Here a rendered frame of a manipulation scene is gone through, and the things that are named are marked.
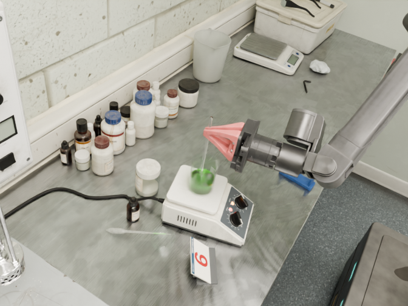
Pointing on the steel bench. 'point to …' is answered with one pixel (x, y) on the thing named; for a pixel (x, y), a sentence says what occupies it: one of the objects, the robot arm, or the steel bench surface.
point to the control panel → (235, 211)
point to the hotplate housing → (201, 220)
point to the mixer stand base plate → (45, 286)
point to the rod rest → (301, 181)
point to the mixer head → (11, 110)
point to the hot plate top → (177, 190)
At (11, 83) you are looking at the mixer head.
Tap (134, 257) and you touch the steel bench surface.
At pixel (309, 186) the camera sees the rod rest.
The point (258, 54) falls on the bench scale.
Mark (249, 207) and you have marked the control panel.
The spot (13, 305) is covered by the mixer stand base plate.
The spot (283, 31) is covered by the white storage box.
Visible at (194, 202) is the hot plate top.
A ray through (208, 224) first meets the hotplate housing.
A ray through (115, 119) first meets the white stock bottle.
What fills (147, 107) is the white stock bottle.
